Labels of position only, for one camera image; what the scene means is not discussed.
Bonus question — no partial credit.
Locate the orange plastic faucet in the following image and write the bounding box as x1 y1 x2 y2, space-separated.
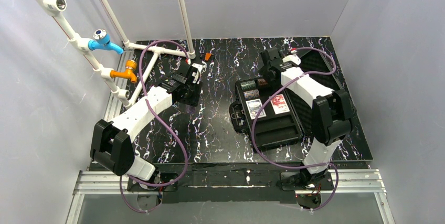
110 60 137 83

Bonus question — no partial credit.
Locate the blue playing card deck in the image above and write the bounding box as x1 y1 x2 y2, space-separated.
246 99 262 120

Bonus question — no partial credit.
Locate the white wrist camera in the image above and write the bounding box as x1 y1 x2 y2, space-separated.
192 63 203 84
282 55 301 66

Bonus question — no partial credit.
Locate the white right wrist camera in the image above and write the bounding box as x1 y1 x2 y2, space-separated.
282 55 301 66

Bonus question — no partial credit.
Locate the aluminium rail frame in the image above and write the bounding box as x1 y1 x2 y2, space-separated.
68 49 389 223

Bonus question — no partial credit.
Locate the blue plastic faucet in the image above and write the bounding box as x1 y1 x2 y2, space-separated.
88 29 124 55

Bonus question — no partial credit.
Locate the orange black poker chip stack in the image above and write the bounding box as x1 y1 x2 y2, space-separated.
257 78 269 89

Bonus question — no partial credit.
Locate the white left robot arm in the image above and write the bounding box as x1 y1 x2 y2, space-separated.
90 63 203 187

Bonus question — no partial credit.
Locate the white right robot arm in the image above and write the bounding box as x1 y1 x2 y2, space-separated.
259 48 353 185

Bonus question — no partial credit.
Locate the black poker set case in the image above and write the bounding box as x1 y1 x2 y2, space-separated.
229 49 345 151

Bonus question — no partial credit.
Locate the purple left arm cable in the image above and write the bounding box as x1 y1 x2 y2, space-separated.
119 39 190 215

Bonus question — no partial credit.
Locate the small orange black clip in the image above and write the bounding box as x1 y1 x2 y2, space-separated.
200 52 215 62

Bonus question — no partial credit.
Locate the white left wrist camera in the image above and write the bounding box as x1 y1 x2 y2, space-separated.
192 63 203 84

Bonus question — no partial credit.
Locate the red playing card deck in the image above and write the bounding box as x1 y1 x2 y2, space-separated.
270 94 290 114

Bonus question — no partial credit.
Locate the white pvc pipe frame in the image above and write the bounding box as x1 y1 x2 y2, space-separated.
35 0 196 108

